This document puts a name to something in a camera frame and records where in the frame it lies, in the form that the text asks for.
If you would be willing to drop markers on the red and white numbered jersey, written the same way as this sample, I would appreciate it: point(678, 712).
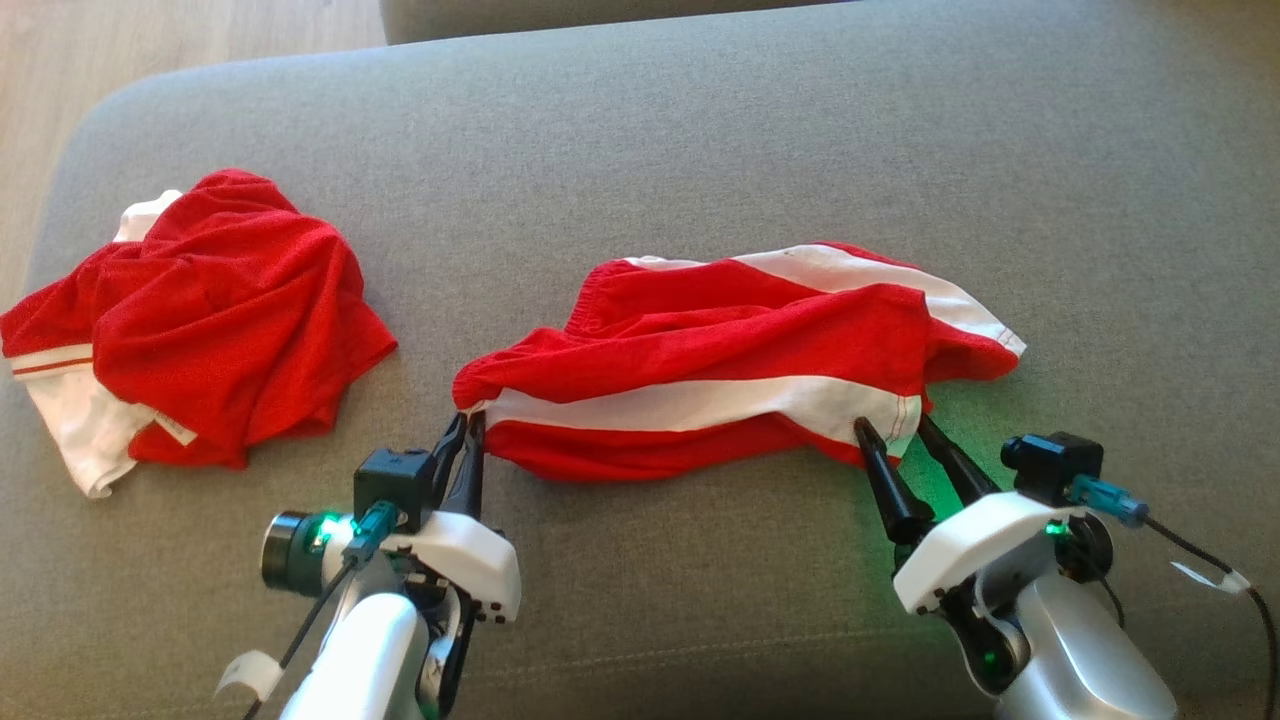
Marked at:
point(220, 330)

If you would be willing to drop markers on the grey sofa seat cushion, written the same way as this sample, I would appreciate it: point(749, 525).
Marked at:
point(700, 150)

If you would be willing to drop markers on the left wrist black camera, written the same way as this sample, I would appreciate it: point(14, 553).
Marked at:
point(395, 485)

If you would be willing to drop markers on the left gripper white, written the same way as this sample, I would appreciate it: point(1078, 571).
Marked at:
point(470, 560)

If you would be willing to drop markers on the red shorts with white stripes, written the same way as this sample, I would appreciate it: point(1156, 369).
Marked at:
point(700, 340)

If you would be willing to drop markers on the grey sofa backrest cushion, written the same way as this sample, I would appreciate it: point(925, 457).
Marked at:
point(600, 15)

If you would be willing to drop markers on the wrist black camera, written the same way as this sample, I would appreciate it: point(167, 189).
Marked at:
point(1050, 465)
point(395, 485)

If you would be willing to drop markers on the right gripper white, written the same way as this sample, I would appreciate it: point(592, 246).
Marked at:
point(970, 545)

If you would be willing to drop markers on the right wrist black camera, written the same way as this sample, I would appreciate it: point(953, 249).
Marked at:
point(1050, 465)

